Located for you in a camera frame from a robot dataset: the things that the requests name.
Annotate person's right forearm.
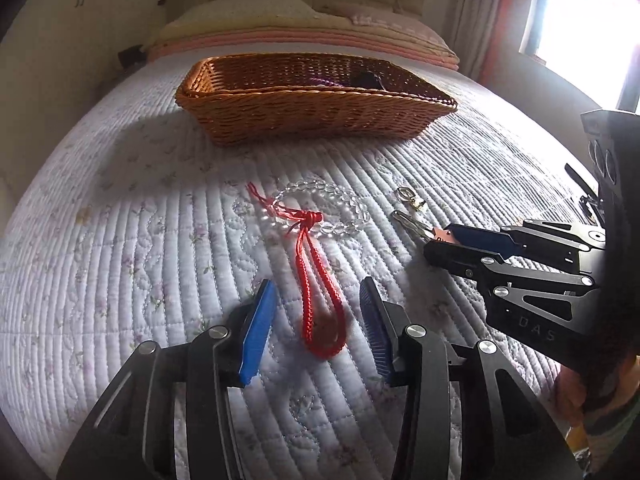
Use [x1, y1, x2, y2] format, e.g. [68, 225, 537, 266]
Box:
[582, 355, 640, 476]

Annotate small clear plastic bag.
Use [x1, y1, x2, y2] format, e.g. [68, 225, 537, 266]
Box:
[350, 71, 386, 90]

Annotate clear crystal bead bracelet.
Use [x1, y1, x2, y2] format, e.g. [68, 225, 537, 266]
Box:
[260, 182, 372, 238]

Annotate pink pillow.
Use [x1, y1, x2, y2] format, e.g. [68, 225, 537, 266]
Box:
[350, 12, 436, 37]

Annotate window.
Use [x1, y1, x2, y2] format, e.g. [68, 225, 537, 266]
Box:
[520, 0, 640, 111]

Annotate dark box on nightstand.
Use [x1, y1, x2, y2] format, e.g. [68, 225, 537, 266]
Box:
[117, 46, 147, 68]

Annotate brown wicker basket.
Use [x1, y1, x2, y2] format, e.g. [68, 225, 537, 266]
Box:
[174, 52, 458, 148]

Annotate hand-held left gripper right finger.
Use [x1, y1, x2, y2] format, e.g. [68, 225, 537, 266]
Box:
[359, 276, 583, 480]

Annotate grey curtain with orange edge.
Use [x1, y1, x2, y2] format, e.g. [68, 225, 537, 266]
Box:
[445, 0, 551, 91]

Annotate small metal clasp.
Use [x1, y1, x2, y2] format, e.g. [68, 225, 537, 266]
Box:
[396, 187, 428, 211]

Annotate person's right hand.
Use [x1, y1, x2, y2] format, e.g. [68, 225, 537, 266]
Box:
[555, 362, 601, 428]

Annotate folded yellow and pink blankets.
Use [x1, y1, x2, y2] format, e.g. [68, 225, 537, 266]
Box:
[147, 32, 461, 68]

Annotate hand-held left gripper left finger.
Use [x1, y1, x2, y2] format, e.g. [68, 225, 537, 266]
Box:
[56, 279, 279, 480]

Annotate pale floral pillow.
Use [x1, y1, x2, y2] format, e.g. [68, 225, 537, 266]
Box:
[160, 0, 313, 43]

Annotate white wardrobe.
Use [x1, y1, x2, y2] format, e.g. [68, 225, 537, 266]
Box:
[0, 0, 168, 91]

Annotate red braided cord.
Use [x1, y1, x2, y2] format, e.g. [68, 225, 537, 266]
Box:
[246, 181, 348, 359]

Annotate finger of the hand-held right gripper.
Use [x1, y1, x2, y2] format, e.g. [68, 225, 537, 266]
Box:
[442, 219, 609, 276]
[424, 241, 607, 367]

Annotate thin metal hair clip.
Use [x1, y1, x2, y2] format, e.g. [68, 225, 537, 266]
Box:
[390, 210, 453, 243]

